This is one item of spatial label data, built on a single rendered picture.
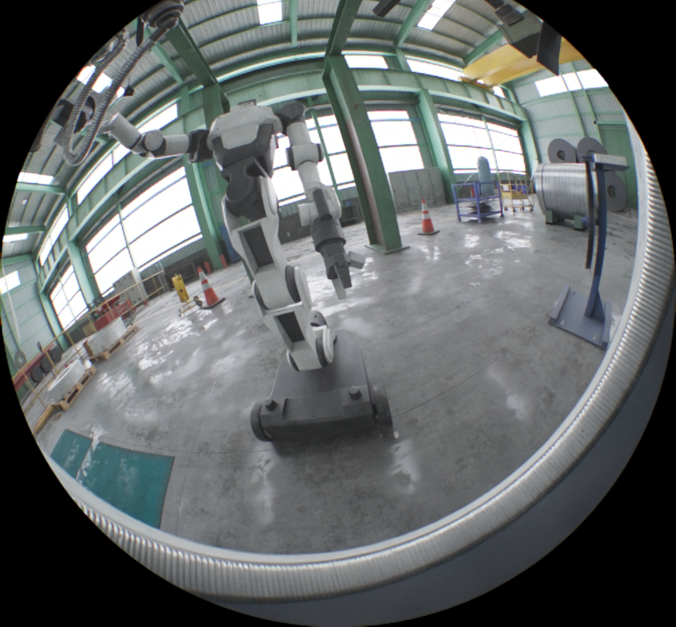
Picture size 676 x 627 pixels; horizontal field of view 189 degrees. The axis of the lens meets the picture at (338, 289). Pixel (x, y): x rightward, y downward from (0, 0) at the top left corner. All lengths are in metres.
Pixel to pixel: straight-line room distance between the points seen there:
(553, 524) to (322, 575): 0.26
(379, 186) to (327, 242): 2.76
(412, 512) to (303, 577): 0.61
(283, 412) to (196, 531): 0.79
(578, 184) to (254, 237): 4.94
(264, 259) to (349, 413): 0.63
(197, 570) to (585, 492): 0.39
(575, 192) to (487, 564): 4.87
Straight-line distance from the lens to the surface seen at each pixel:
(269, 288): 0.71
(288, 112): 0.95
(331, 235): 0.53
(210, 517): 1.15
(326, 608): 0.30
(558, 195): 5.02
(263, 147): 0.78
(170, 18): 0.38
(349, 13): 3.72
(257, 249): 0.72
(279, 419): 0.88
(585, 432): 0.34
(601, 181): 1.62
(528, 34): 1.13
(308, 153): 0.75
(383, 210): 3.25
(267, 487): 1.01
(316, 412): 0.83
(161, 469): 1.51
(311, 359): 0.87
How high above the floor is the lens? 0.84
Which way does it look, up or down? 22 degrees down
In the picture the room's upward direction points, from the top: 16 degrees counter-clockwise
